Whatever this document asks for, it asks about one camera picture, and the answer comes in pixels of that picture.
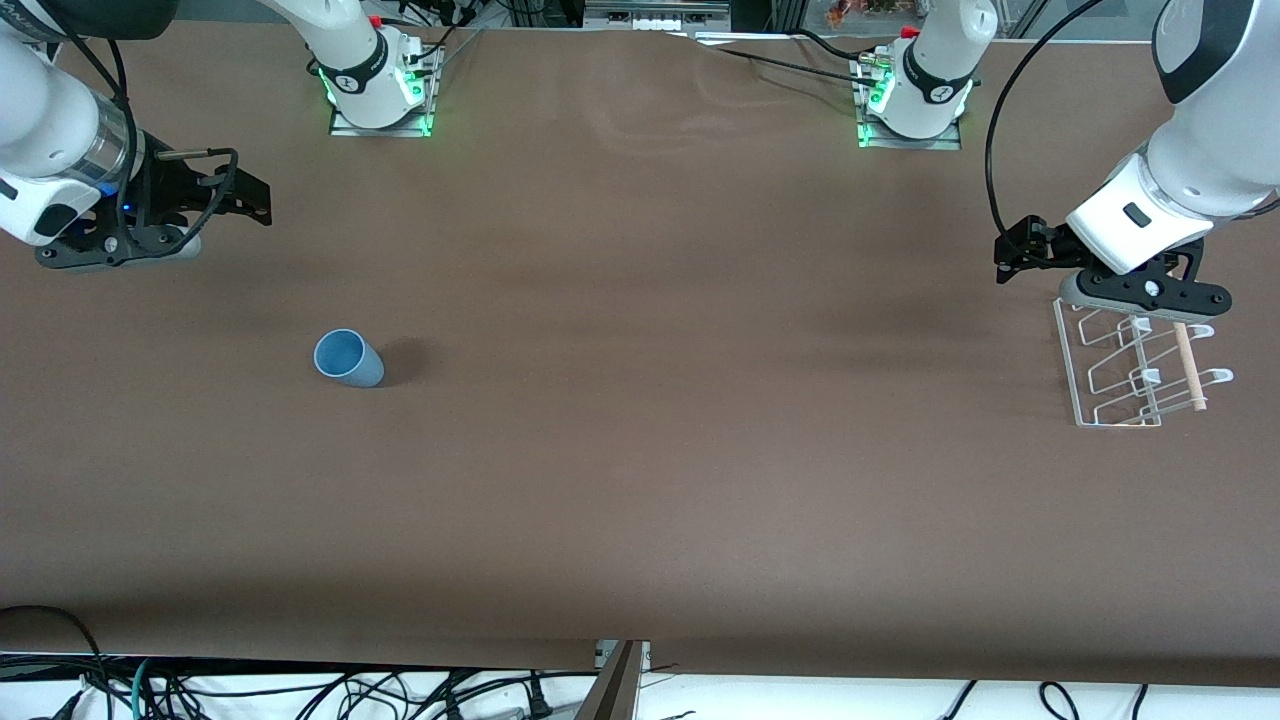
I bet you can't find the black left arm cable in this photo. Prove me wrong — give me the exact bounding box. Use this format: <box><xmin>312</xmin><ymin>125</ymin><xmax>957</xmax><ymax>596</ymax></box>
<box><xmin>984</xmin><ymin>0</ymin><xmax>1113</xmax><ymax>241</ymax></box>

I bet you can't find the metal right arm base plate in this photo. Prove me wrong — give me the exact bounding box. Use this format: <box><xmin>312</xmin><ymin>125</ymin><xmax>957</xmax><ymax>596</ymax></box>
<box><xmin>329</xmin><ymin>42</ymin><xmax>443</xmax><ymax>138</ymax></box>

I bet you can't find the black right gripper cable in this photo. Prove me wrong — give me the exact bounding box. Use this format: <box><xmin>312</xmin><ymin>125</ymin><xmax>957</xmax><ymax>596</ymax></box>
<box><xmin>160</xmin><ymin>147</ymin><xmax>241</xmax><ymax>246</ymax></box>

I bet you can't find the teal cable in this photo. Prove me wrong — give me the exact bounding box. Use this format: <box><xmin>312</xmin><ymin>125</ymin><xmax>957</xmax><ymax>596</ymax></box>
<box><xmin>128</xmin><ymin>657</ymin><xmax>167</xmax><ymax>720</ymax></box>

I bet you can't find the blue plastic cup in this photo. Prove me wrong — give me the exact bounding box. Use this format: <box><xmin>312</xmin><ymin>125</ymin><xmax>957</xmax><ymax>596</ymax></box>
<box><xmin>314</xmin><ymin>328</ymin><xmax>386</xmax><ymax>389</ymax></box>

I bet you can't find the thick black cable loop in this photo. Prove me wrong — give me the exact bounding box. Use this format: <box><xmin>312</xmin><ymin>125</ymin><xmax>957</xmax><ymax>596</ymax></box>
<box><xmin>0</xmin><ymin>604</ymin><xmax>113</xmax><ymax>720</ymax></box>

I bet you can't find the white power strip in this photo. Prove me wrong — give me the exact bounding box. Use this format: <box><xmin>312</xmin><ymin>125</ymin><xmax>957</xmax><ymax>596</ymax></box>
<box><xmin>584</xmin><ymin>0</ymin><xmax>733</xmax><ymax>31</ymax></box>

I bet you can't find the white wire cup rack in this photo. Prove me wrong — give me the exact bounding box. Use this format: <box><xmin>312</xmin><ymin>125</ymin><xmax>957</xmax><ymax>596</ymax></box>
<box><xmin>1053</xmin><ymin>296</ymin><xmax>1234</xmax><ymax>429</ymax></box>

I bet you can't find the black cable across table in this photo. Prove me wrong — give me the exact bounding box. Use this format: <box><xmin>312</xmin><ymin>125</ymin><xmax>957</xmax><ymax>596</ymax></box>
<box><xmin>688</xmin><ymin>28</ymin><xmax>886</xmax><ymax>89</ymax></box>

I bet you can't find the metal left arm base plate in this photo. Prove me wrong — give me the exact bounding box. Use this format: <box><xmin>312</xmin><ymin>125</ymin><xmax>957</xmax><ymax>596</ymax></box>
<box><xmin>853</xmin><ymin>52</ymin><xmax>964</xmax><ymax>152</ymax></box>

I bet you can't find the orange red background item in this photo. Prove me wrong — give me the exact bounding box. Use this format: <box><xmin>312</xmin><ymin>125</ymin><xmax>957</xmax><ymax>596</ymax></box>
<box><xmin>824</xmin><ymin>0</ymin><xmax>903</xmax><ymax>27</ymax></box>

